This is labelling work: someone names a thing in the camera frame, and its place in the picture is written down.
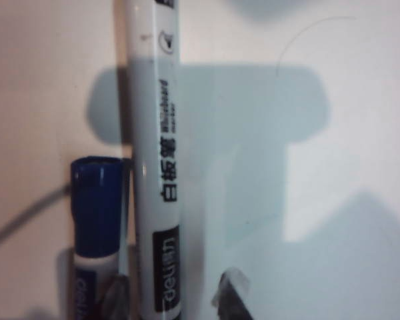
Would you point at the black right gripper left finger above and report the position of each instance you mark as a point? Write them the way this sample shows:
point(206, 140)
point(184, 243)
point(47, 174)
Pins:
point(116, 300)

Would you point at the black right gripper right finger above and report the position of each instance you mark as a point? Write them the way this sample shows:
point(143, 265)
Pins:
point(235, 300)

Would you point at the black whiteboard marker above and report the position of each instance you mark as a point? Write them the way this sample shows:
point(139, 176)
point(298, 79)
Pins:
point(153, 133)

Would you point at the blue whiteboard marker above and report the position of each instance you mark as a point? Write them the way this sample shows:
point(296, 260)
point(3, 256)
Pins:
point(96, 206)

